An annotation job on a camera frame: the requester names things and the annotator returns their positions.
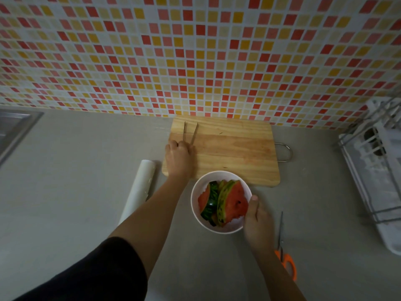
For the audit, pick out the person's right hand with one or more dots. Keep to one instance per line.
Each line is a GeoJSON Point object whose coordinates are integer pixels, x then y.
{"type": "Point", "coordinates": [258, 227]}

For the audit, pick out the person's left thumb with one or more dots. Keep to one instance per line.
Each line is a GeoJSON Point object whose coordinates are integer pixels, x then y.
{"type": "Point", "coordinates": [192, 152]}

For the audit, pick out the small red watermelon piece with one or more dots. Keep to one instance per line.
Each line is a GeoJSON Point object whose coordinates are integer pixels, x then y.
{"type": "Point", "coordinates": [203, 199]}

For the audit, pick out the person's right forearm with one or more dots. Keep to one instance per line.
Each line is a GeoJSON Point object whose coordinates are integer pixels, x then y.
{"type": "Point", "coordinates": [278, 278]}

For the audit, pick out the white plastic drain tray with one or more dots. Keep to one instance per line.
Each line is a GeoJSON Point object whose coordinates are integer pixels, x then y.
{"type": "Point", "coordinates": [383, 197]}

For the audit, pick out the person's left forearm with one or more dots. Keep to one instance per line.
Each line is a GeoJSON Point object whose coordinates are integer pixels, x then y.
{"type": "Point", "coordinates": [156, 210]}

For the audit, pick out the person's left hand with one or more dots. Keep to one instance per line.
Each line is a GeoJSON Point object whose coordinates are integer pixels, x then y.
{"type": "Point", "coordinates": [179, 161]}

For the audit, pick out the white round bowl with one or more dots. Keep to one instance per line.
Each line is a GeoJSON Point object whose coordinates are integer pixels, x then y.
{"type": "Point", "coordinates": [219, 228]}

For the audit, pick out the black sleeve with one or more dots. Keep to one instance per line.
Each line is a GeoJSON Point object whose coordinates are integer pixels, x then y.
{"type": "Point", "coordinates": [94, 272]}

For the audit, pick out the person's right thumb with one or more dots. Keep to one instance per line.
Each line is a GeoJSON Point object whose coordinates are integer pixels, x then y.
{"type": "Point", "coordinates": [253, 205]}

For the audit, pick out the large watermelon slice with rind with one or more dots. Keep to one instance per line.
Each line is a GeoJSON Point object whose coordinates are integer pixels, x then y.
{"type": "Point", "coordinates": [233, 203]}

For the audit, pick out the dark green watermelon rind piece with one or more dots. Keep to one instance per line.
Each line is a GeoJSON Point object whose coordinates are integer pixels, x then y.
{"type": "Point", "coordinates": [210, 203]}

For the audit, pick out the white paper roll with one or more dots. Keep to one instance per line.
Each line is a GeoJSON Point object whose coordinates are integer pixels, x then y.
{"type": "Point", "coordinates": [139, 188]}

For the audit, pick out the stainless steel sink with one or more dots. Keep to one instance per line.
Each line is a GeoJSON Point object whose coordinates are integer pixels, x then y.
{"type": "Point", "coordinates": [14, 128]}

